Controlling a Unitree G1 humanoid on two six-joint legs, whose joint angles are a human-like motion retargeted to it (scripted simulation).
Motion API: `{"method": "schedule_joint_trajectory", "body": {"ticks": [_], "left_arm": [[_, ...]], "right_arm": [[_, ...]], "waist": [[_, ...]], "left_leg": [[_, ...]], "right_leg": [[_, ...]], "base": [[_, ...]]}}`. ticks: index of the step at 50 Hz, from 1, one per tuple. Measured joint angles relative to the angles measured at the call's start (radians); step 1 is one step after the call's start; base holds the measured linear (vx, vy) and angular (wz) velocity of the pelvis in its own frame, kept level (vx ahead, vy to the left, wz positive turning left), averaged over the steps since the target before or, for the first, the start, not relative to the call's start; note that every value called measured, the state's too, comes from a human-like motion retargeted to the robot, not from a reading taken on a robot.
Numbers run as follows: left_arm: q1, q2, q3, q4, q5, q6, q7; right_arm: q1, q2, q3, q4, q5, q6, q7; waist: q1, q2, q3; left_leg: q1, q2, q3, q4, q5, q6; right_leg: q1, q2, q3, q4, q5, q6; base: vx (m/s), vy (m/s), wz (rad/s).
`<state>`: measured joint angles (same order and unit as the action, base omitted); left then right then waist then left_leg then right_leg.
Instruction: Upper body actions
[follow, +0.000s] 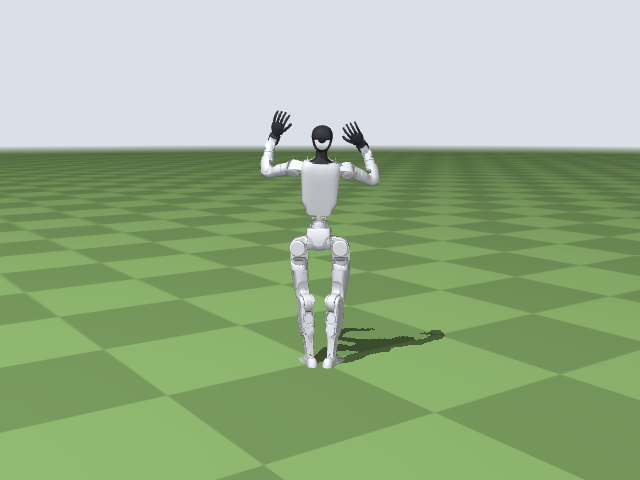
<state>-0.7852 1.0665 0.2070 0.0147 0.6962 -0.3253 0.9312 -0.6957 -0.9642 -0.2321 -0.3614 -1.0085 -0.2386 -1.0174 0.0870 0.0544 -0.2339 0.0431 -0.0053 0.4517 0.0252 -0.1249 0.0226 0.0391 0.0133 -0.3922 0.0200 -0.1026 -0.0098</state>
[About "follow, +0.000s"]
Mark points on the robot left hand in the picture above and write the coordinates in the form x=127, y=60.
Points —
x=278, y=128

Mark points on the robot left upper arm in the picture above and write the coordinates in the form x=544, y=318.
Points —
x=292, y=168

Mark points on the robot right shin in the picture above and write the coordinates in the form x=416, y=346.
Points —
x=334, y=321

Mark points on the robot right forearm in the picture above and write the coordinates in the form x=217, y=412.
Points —
x=369, y=162

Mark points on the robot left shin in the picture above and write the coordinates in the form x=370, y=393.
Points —
x=306, y=326

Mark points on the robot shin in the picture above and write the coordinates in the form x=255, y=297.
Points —
x=306, y=326
x=334, y=321

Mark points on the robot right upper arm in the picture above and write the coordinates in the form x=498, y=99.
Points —
x=349, y=171

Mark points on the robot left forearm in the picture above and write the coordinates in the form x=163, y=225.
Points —
x=268, y=155

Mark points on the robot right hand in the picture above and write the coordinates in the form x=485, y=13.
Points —
x=355, y=139

